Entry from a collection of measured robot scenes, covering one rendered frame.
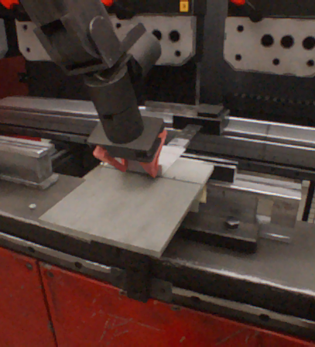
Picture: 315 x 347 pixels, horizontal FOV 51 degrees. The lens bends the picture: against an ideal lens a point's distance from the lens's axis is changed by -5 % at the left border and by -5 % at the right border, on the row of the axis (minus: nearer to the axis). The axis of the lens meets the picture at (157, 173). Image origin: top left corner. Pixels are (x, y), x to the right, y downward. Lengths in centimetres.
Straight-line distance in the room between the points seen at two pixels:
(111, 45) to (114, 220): 22
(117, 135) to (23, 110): 72
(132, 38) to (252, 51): 18
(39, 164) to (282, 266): 56
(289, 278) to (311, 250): 9
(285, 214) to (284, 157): 26
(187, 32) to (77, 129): 59
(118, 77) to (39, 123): 73
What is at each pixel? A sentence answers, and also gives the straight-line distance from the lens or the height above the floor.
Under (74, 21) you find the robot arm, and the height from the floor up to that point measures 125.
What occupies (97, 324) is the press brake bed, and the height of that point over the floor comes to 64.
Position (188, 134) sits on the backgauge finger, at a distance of 76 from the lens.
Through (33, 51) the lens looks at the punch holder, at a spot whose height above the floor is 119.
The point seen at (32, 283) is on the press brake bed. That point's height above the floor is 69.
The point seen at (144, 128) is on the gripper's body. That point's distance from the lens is 50.
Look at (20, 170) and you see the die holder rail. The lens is 87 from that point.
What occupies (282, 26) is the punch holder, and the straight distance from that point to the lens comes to 54.
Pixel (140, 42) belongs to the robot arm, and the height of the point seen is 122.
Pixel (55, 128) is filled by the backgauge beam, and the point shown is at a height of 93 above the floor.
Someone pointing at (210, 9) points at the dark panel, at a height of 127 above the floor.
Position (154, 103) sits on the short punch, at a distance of 65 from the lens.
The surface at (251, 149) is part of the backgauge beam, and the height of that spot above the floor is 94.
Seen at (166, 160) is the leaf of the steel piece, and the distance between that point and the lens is 63.
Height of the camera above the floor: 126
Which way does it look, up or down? 26 degrees down
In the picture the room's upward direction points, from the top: straight up
